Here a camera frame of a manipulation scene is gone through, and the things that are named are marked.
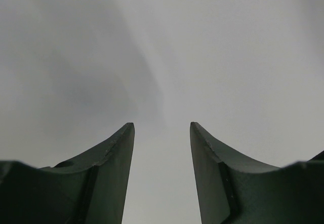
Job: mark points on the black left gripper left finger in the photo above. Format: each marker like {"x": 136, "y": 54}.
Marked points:
{"x": 88, "y": 188}

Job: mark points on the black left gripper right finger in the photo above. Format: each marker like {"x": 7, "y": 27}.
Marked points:
{"x": 234, "y": 188}

